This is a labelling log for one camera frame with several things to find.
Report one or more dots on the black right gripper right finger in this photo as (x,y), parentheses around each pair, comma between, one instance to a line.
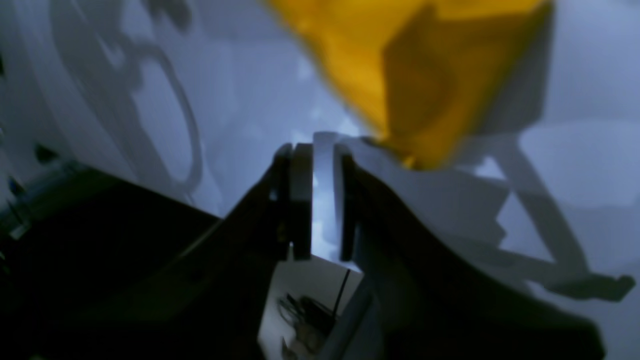
(431,303)

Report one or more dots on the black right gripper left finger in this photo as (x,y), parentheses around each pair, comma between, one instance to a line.
(208,302)

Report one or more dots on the yellow T-shirt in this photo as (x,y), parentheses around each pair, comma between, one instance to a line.
(420,72)

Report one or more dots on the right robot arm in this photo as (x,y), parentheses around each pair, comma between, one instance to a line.
(131,275)

